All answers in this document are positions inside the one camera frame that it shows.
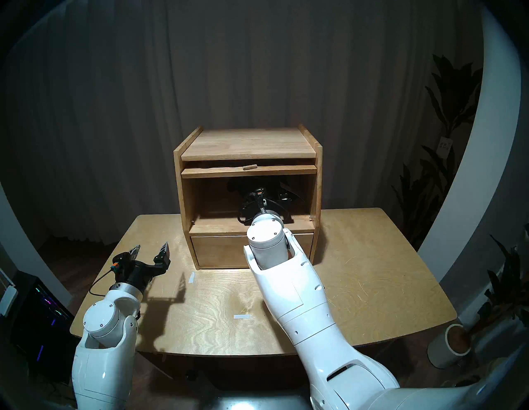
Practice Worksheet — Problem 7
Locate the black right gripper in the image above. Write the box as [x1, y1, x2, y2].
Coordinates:
[247, 191, 295, 218]

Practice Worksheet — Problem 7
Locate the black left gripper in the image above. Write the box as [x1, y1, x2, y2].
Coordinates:
[119, 242, 171, 295]

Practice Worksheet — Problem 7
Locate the black shirt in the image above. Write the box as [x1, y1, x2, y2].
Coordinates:
[226, 177, 305, 209]

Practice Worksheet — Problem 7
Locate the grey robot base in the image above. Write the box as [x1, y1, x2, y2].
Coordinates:
[198, 389, 315, 410]

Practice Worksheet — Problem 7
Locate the wooden cabinet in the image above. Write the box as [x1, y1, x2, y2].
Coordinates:
[174, 123, 323, 270]

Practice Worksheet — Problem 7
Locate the white curved arch panel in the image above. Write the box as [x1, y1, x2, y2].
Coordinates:
[0, 182, 73, 308]
[419, 4, 522, 281]

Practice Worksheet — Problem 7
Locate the black computer tower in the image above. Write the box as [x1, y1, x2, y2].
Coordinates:
[8, 271, 79, 383]

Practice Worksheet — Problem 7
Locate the white box device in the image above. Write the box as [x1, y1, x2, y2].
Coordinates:
[0, 269, 18, 317]

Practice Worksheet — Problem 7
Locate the grey curtain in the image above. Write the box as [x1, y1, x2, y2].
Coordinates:
[8, 0, 484, 248]

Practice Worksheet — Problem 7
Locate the tall dark leafy plant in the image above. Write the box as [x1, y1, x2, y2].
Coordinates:
[391, 54, 484, 248]

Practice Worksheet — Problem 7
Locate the small dark leafy plant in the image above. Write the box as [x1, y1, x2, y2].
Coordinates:
[471, 223, 529, 335]

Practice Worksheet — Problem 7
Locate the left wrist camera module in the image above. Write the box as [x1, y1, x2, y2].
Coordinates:
[112, 253, 133, 274]

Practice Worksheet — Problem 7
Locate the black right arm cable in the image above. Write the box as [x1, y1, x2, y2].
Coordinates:
[237, 192, 265, 225]

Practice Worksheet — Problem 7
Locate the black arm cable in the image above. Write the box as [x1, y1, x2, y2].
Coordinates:
[237, 192, 265, 225]
[90, 268, 118, 297]

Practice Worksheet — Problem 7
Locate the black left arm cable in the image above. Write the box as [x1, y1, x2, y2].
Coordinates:
[90, 268, 118, 297]

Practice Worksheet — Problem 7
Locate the wooden drawer with peg handle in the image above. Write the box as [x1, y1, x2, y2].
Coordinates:
[191, 234, 315, 268]

